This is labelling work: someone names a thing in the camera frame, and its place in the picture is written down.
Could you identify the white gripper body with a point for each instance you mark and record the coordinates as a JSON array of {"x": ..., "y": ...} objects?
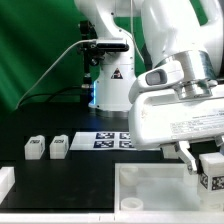
[{"x": 152, "y": 125}]

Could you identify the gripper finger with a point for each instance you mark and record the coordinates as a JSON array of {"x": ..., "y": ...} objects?
[
  {"x": 182, "y": 150},
  {"x": 219, "y": 140}
]

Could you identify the white square tabletop part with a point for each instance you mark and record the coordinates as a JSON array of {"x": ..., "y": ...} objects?
[{"x": 163, "y": 187}]

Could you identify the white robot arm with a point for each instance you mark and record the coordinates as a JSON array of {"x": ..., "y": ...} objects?
[{"x": 200, "y": 82}]

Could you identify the white sheet with markers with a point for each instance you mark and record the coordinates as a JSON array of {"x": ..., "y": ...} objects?
[{"x": 103, "y": 140}]

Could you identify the green backdrop curtain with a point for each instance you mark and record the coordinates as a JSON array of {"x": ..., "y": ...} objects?
[{"x": 38, "y": 38}]

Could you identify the white obstacle block left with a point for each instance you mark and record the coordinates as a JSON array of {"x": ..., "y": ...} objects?
[{"x": 7, "y": 180}]

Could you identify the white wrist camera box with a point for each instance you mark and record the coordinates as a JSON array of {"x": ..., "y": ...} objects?
[{"x": 162, "y": 77}]

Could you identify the black camera on stand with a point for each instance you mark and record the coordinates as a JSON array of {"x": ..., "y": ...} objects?
[{"x": 94, "y": 51}]

